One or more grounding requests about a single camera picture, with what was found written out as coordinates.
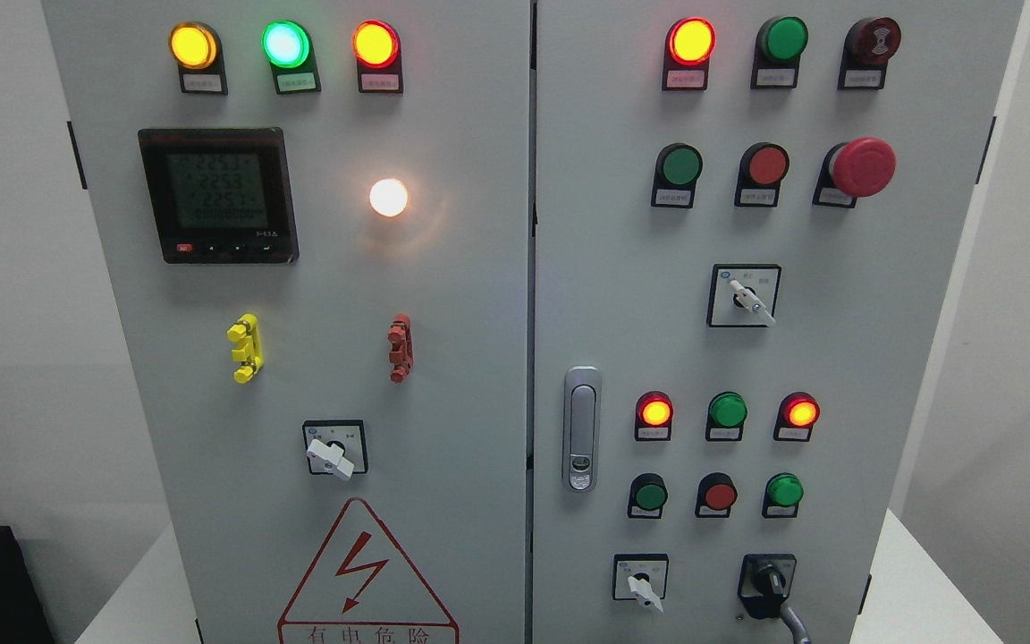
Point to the yellow terminal connector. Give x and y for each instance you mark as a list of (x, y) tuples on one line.
[(247, 347)]

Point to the red terminal connector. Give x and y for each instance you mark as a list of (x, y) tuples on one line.
[(401, 348)]

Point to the orange red indicator light left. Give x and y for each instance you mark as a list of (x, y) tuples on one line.
[(377, 49)]

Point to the green push button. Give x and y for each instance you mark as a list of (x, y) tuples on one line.
[(647, 496), (676, 171)]

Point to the red push button lower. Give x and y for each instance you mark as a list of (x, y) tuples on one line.
[(716, 494)]

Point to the white selector switch upper right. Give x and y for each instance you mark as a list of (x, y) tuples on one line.
[(743, 295)]

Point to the red lit indicator top right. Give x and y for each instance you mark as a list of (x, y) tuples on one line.
[(686, 54)]

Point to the yellow indicator light top left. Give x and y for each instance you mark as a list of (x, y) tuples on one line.
[(198, 53)]

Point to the green push button lower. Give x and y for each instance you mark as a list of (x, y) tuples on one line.
[(647, 496)]

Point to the grey cabinet left door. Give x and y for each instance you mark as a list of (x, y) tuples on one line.
[(446, 449)]

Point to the red indicator lower right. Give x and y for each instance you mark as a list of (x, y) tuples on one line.
[(797, 416)]

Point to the red push button upper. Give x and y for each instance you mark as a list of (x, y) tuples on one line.
[(761, 169)]

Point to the black knob selector switch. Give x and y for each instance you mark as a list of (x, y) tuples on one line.
[(764, 583)]

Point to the white selector switch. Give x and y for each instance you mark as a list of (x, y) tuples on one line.
[(743, 295), (641, 578)]

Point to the green indicator lower middle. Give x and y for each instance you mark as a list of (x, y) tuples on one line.
[(725, 418)]

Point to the grey cabinet door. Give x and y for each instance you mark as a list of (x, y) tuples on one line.
[(446, 449), (624, 287)]

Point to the white glowing lamp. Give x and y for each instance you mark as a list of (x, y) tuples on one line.
[(388, 197)]

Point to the silver door lock handle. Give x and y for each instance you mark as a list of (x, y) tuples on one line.
[(581, 421)]

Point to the dark red buzzer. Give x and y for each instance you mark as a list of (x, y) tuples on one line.
[(868, 48)]

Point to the red push button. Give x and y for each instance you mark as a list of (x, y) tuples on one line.
[(761, 169), (716, 494)]

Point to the green indicator bottom right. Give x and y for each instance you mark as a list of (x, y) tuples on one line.
[(782, 496)]

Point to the white selector switch left door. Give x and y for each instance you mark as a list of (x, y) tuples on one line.
[(336, 447)]

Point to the red lit indicator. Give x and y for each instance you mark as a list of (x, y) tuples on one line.
[(686, 54), (653, 417)]

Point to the grey cabinet right door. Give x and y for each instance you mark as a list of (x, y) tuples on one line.
[(624, 287)]

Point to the green push button upper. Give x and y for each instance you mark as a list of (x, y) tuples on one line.
[(676, 171)]

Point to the red emergency stop button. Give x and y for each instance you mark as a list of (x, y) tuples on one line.
[(854, 170)]

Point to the black digital power meter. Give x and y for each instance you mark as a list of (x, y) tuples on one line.
[(220, 195)]

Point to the green indicator top right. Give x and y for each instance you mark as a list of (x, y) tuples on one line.
[(779, 44)]

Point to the red electric warning sign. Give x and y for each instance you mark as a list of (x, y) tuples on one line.
[(361, 587)]

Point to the green lit indicator light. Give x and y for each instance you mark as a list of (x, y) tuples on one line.
[(288, 49)]

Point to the white selector switch bottom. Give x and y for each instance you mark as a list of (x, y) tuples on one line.
[(641, 578)]

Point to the red lit indicator lower left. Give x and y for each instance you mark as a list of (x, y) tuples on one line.
[(653, 417)]

